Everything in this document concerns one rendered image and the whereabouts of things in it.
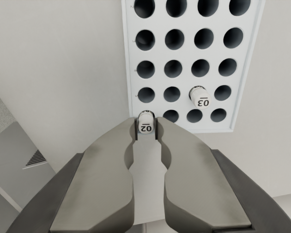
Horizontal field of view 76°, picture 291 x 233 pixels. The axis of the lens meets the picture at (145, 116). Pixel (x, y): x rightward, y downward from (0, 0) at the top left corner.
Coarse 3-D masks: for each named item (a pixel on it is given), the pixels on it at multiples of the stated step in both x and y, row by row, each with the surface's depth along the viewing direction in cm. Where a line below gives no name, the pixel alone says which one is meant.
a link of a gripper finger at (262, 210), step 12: (216, 156) 9; (228, 168) 8; (228, 180) 8; (240, 180) 8; (252, 180) 8; (240, 192) 7; (252, 192) 7; (264, 192) 7; (252, 204) 7; (264, 204) 7; (276, 204) 7; (252, 216) 6; (264, 216) 6; (276, 216) 6; (288, 216) 6; (240, 228) 6; (252, 228) 6; (264, 228) 6; (276, 228) 6; (288, 228) 6
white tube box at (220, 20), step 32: (128, 0) 11; (160, 0) 11; (192, 0) 11; (224, 0) 11; (256, 0) 11; (128, 32) 12; (160, 32) 12; (192, 32) 12; (224, 32) 12; (256, 32) 12; (128, 64) 12; (160, 64) 13; (192, 64) 13; (224, 64) 15; (128, 96) 14; (160, 96) 14; (224, 96) 15; (192, 128) 15; (224, 128) 15
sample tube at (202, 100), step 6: (192, 90) 14; (198, 90) 13; (204, 90) 13; (192, 96) 13; (198, 96) 12; (204, 96) 12; (210, 96) 12; (198, 102) 13; (204, 102) 13; (210, 102) 13; (198, 108) 13; (204, 108) 13
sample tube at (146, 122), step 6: (144, 114) 14; (150, 114) 14; (138, 120) 14; (144, 120) 13; (150, 120) 13; (138, 126) 14; (144, 126) 14; (150, 126) 14; (144, 132) 14; (150, 132) 14
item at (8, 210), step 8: (0, 192) 13; (0, 200) 12; (8, 200) 13; (0, 208) 12; (8, 208) 13; (16, 208) 13; (0, 216) 12; (8, 216) 12; (16, 216) 13; (0, 224) 12; (8, 224) 12; (0, 232) 12
